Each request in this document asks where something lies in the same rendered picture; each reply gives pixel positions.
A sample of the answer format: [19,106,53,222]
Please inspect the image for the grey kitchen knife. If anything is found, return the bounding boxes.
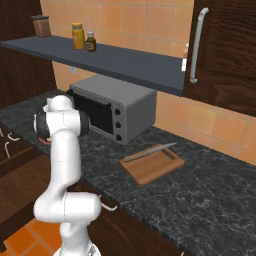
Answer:
[123,142,178,164]

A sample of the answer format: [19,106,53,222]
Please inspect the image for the wooden cutting board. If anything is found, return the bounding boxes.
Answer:
[118,143,186,188]

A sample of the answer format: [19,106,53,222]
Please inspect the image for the red plate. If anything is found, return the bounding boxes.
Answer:
[37,135,53,145]

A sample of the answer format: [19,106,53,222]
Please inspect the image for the open dark wooden drawer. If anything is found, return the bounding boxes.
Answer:
[0,146,84,250]

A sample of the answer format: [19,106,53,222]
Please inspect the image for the grey toaster oven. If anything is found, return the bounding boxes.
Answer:
[66,73,158,146]

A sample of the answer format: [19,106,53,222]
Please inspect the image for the small white bottle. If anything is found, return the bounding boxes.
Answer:
[181,42,190,73]

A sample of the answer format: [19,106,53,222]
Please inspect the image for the small dark bottle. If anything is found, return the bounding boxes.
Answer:
[85,30,98,53]

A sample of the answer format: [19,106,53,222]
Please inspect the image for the yellow bottle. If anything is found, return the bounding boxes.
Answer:
[71,21,87,51]

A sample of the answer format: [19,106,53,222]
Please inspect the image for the dark wooden base cabinets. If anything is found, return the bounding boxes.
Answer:
[68,179,186,256]

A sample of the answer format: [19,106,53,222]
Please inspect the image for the dark wooden corner cabinet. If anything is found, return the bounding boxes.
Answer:
[0,122,52,178]

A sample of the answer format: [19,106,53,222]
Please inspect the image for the tall dark wooden cupboard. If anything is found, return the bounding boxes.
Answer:
[0,0,58,110]

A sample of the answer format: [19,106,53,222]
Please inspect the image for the dark wooden cupboard door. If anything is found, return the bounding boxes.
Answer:
[182,0,256,118]

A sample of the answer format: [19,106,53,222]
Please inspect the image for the brown jar with dark lid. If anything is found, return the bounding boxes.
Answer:
[31,14,52,39]

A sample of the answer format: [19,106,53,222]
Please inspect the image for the dark grey wall shelf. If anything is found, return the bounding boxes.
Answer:
[0,34,187,97]

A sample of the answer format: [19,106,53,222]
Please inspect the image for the white drawer handle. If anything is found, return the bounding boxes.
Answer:
[99,195,119,213]

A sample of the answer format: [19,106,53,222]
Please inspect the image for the silver cupboard door handle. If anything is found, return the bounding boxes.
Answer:
[188,6,211,85]

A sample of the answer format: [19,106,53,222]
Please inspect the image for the white cabinet handle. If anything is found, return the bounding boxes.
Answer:
[6,132,21,142]
[3,141,12,160]

